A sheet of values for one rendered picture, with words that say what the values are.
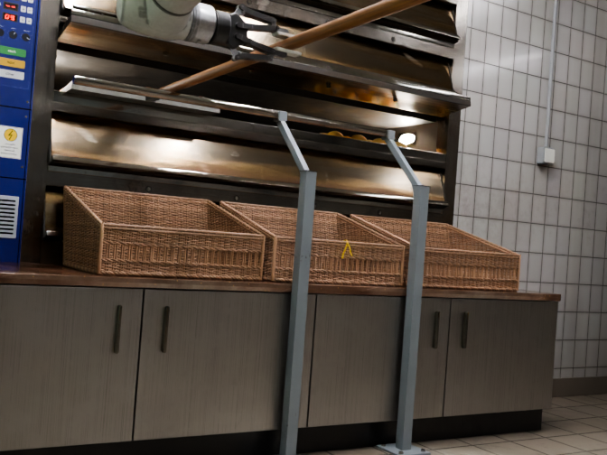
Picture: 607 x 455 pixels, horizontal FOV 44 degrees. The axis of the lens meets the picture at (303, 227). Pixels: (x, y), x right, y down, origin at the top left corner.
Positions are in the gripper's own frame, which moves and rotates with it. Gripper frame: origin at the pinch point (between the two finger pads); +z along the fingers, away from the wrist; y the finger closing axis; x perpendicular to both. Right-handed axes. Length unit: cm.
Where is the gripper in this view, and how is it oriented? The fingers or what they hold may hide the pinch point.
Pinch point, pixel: (287, 44)
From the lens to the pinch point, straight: 185.4
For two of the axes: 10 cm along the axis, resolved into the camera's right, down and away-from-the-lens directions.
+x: 5.1, 0.3, -8.6
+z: 8.5, 0.8, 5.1
